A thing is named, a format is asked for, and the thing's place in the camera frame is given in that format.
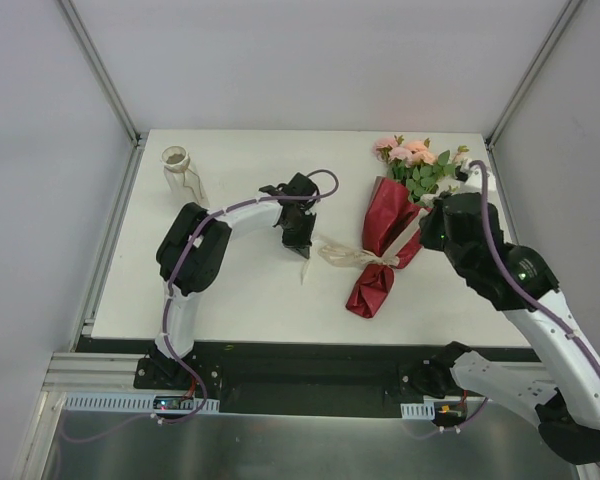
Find cream printed ribbon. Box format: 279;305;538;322
310;235;400;269

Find dark red wrapping paper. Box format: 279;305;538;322
346;177;429;319

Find pink flower bouquet green leaves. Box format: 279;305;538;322
372;135;470;206

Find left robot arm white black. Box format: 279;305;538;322
134;171;339;389

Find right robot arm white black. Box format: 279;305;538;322
410;160;600;465

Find beige ceramic vase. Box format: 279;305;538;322
161;146;209;208

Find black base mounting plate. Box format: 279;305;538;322
133;341;443;418

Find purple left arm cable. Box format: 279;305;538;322
152;168;341;426

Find right white cable duct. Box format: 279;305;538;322
400;400;436;421

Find white cable duct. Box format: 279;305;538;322
65;393;220;415
400;400;436;421

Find left white cable duct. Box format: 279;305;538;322
65;393;220;415

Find right aluminium frame post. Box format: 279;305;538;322
485;0;586;152

